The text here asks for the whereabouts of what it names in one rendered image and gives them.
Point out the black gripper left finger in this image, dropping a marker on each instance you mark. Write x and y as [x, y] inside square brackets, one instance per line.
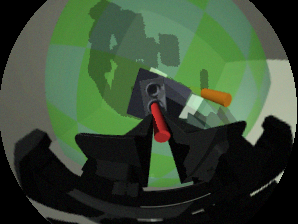
[133, 148]

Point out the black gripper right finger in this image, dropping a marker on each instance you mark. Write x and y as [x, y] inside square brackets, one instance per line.
[191, 145]

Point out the red peg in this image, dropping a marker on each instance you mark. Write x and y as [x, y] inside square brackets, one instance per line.
[160, 129]

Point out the orange-brown cylinder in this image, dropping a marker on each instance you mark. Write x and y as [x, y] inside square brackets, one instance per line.
[218, 97]

